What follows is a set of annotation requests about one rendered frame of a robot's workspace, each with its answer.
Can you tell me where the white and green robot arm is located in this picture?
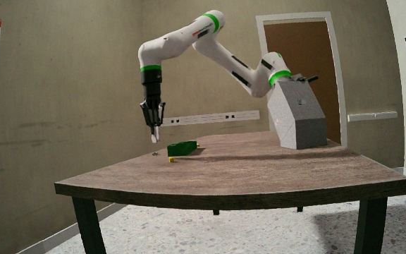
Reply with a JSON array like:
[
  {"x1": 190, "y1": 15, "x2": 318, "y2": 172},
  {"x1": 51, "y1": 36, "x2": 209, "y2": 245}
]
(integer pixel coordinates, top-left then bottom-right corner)
[{"x1": 138, "y1": 10, "x2": 318, "y2": 98}]

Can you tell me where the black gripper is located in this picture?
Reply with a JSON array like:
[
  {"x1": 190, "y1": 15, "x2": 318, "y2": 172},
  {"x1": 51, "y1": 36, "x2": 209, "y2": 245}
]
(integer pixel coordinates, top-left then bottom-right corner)
[{"x1": 140, "y1": 83, "x2": 166, "y2": 143}]

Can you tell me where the green three-compartment bin rack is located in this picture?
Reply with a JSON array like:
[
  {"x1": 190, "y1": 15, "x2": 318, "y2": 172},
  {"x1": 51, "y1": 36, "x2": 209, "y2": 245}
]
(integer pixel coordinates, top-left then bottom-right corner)
[{"x1": 167, "y1": 141, "x2": 197, "y2": 157}]

